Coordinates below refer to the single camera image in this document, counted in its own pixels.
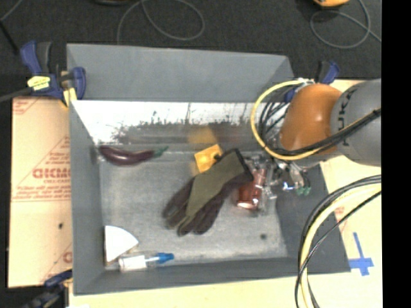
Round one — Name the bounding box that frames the white wedge block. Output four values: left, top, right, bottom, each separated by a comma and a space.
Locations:
103, 225, 140, 264

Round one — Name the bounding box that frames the yellow sponge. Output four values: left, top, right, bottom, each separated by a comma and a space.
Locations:
193, 144, 224, 174

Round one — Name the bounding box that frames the olive and dark glove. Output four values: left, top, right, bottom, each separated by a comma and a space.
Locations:
162, 148, 255, 237

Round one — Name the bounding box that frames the grey metal bin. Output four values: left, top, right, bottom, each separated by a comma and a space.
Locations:
66, 42, 351, 295

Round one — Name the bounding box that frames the red-brown metal cup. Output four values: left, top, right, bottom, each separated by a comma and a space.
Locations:
236, 167, 268, 210

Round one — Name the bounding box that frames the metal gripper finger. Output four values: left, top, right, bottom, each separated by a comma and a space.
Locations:
256, 185, 279, 213
251, 156, 275, 174

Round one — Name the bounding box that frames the purple toy eggplant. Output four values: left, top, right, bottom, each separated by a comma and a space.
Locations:
98, 144, 170, 167

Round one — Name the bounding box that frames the brown cardboard board red print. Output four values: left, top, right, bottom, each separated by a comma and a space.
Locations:
6, 95, 74, 289

